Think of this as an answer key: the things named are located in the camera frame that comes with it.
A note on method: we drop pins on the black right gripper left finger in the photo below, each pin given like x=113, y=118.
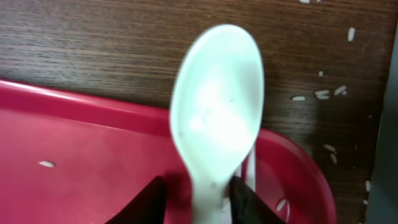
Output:
x=147, y=207

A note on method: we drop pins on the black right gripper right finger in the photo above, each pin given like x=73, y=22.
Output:
x=247, y=207

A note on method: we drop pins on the white plastic spoon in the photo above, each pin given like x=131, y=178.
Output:
x=215, y=113

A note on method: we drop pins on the grey dishwasher rack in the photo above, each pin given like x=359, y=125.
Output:
x=382, y=207

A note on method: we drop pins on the red plastic tray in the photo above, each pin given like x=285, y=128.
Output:
x=72, y=158

